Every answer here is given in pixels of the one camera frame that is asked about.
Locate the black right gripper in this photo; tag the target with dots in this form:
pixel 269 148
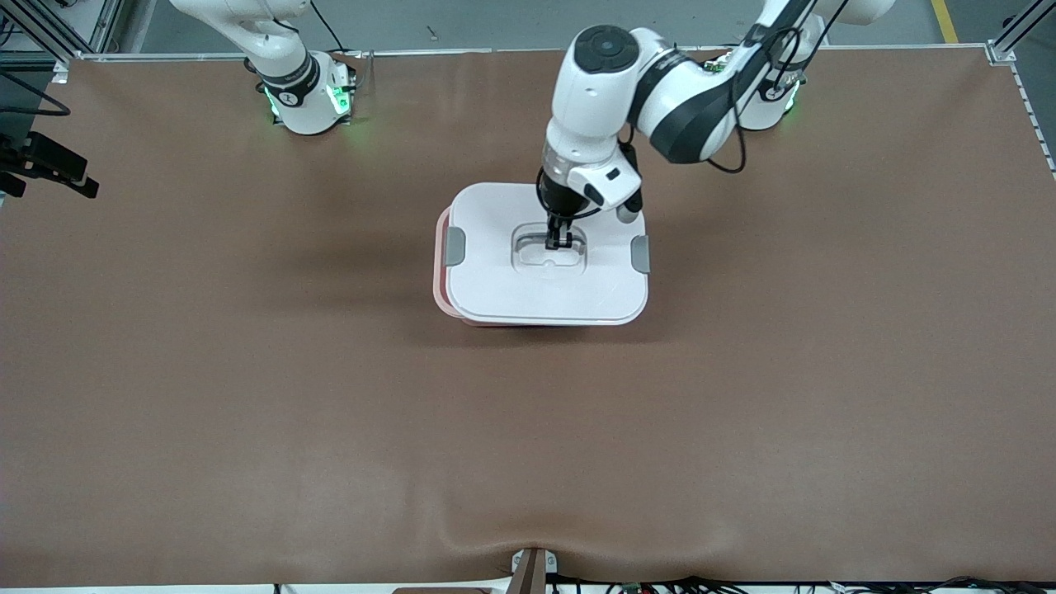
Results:
pixel 9 164

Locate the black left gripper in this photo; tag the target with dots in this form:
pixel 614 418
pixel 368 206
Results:
pixel 563 201

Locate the white box lid grey clips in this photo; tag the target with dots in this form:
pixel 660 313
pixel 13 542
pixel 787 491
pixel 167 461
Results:
pixel 511 289

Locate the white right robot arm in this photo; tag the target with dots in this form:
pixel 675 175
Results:
pixel 305 99

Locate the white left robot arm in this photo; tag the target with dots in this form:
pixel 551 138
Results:
pixel 586 107

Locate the pink translucent plastic box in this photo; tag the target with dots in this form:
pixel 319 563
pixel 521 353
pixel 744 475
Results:
pixel 440 280

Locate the brown table mat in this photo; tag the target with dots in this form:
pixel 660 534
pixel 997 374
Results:
pixel 528 429

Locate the aluminium frame struts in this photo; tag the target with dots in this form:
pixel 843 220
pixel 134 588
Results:
pixel 41 33

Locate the white table edge rail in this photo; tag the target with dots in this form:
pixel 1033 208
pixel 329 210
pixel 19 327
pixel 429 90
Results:
pixel 1037 124

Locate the aluminium frame post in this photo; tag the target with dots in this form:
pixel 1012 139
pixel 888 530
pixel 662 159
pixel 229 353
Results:
pixel 1023 23

